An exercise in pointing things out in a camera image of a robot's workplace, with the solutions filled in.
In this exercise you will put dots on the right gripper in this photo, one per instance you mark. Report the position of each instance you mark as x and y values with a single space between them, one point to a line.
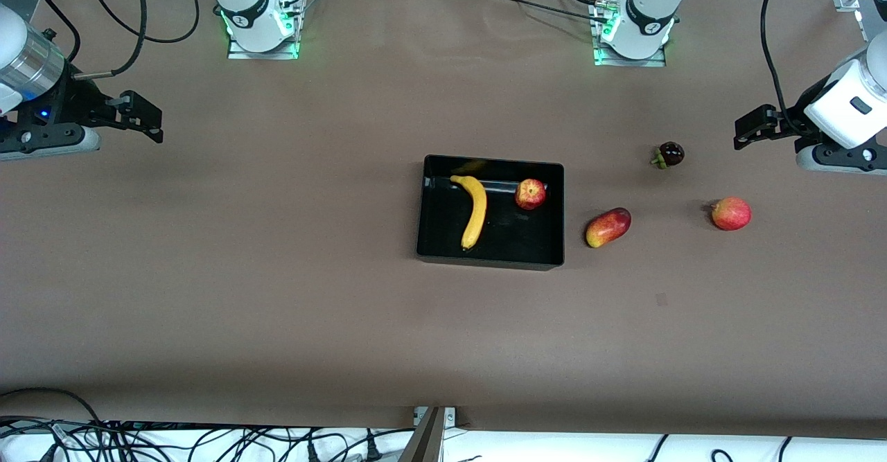
75 102

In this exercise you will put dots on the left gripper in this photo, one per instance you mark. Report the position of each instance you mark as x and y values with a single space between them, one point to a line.
789 122

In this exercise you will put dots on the small red yellow apple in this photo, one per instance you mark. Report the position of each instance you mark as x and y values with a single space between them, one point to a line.
530 195

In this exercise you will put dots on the black rectangular plastic box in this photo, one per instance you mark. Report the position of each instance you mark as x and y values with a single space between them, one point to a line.
513 240

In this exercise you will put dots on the yellow banana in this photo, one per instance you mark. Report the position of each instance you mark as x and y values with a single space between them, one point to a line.
477 212

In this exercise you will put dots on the dark purple mangosteen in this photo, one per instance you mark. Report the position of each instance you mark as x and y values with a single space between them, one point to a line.
672 152

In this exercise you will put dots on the red apple on right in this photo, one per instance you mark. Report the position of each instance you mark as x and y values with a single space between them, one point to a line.
732 214

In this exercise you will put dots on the red yellow mango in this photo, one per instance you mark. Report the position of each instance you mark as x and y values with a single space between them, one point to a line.
608 228

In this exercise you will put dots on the brown table cover sheet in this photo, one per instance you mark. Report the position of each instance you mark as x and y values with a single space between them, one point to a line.
312 309

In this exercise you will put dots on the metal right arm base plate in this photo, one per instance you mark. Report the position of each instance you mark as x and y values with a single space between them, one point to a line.
263 55

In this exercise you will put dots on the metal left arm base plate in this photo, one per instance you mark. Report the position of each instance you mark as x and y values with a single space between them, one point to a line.
630 62

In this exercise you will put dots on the small metal table bracket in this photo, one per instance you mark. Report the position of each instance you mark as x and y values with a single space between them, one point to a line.
449 417

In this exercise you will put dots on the dark metal post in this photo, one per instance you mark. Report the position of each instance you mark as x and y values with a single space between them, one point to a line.
424 441

